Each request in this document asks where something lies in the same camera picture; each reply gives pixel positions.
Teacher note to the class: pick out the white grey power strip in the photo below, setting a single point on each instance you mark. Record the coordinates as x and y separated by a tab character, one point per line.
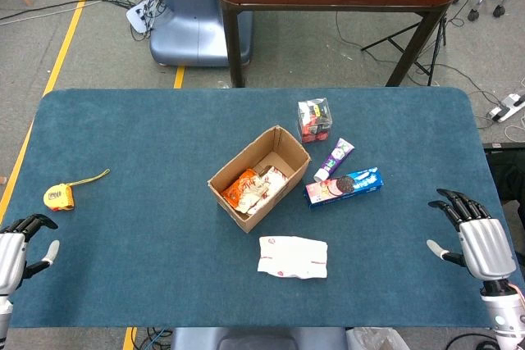
508	106

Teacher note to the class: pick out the clear plastic snack bag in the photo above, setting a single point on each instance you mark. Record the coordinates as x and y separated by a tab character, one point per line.
315	120

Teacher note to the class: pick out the white power strip with plugs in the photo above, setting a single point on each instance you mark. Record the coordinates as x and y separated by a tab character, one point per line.
137	18

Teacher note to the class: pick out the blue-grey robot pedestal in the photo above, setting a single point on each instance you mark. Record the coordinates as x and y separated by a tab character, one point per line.
188	30

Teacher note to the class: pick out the blue felt table mat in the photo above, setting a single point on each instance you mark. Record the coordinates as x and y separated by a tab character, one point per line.
143	202

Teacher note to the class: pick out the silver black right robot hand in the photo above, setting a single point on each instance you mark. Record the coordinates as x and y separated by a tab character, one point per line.
486	247

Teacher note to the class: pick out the purple tube white cap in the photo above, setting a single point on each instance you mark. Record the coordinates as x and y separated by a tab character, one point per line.
335	158

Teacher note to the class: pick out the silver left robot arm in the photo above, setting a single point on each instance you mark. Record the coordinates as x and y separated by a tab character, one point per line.
4	317

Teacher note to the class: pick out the black tripod stand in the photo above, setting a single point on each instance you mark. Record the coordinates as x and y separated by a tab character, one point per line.
435	51

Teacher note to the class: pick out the white pink wet wipes pack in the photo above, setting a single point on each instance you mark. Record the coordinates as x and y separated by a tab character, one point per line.
293	257

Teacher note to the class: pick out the pink and blue box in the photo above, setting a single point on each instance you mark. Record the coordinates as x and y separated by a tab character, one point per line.
361	184

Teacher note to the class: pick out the white red-print snack pack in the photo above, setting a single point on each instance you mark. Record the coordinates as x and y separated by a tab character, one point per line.
266	190

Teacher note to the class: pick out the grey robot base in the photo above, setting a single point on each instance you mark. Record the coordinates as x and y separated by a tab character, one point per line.
254	339

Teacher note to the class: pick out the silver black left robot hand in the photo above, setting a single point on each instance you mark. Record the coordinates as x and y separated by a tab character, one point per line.
11	257

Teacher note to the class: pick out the black bag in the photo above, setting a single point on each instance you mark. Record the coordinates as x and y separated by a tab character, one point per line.
508	174

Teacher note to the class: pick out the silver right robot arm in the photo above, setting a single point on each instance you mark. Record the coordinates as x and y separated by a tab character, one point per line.
506	313

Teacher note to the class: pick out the orange snack bag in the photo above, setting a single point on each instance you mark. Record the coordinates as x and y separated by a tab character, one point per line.
240	188

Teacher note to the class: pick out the open brown cardboard box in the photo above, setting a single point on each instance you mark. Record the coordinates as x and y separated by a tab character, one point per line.
283	149

